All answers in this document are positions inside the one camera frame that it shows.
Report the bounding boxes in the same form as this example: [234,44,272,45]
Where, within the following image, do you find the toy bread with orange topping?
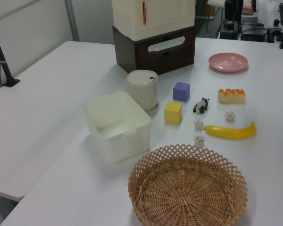
[217,88,246,104]

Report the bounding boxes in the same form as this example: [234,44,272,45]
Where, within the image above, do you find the woven wicker basket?
[128,144,248,226]

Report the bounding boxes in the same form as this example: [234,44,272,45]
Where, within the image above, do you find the white push-lid trash can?
[125,70,159,111]

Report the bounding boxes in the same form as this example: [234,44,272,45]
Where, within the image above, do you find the yellow foam cube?
[164,101,183,123]

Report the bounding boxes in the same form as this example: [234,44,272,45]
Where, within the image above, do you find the white plastic storage bin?
[82,91,152,164]

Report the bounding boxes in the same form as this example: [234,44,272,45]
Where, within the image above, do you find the purple foam cube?
[173,81,191,102]

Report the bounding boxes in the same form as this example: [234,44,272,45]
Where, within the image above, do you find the dark brown drawer box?
[112,24,196,75]

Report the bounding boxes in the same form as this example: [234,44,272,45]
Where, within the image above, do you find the toy panda figure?
[192,97,211,114]

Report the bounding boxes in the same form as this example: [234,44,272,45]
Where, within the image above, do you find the yellow toy banana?
[204,121,256,140]

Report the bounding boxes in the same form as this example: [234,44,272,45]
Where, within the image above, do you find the cream plastic storage cabinet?
[112,0,196,40]

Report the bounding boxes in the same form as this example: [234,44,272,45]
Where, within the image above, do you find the pink plastic plate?
[208,52,249,73]

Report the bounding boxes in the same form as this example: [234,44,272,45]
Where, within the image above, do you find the black background lab device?
[223,0,241,40]

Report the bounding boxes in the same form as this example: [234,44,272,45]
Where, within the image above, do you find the grey metal partition post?
[64,0,80,42]

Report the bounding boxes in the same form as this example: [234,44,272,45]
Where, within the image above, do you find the black camera stand pole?
[0,18,21,88]

